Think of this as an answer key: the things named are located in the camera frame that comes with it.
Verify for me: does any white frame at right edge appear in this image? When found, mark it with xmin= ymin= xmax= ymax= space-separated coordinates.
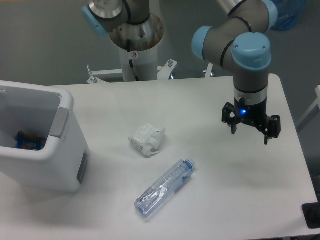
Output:
xmin=295 ymin=85 xmax=320 ymax=134

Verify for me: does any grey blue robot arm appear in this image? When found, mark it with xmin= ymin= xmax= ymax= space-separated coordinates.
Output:
xmin=81 ymin=0 xmax=281 ymax=141

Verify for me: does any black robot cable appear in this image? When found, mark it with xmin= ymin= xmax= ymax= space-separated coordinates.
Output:
xmin=126 ymin=38 xmax=140 ymax=82

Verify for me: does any blue snack wrapper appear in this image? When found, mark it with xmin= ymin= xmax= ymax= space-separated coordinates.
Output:
xmin=16 ymin=131 xmax=47 ymax=151

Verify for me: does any white levelling foot bracket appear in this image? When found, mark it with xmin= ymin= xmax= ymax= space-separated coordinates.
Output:
xmin=203 ymin=63 xmax=215 ymax=78

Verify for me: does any clear plastic water bottle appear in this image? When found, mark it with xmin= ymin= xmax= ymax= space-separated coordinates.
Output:
xmin=134 ymin=158 xmax=196 ymax=219

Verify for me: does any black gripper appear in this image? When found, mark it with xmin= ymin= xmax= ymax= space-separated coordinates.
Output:
xmin=221 ymin=99 xmax=281 ymax=145

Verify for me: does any blue plastic bag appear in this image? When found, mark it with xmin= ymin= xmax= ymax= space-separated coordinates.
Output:
xmin=272 ymin=0 xmax=307 ymax=31

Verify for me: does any black clamp at table corner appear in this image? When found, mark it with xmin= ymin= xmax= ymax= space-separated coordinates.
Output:
xmin=302 ymin=202 xmax=320 ymax=229

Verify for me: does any white paper bag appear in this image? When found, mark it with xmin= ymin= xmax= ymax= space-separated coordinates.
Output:
xmin=127 ymin=123 xmax=166 ymax=158

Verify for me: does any white trash can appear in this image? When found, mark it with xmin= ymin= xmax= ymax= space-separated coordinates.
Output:
xmin=0 ymin=81 xmax=90 ymax=192

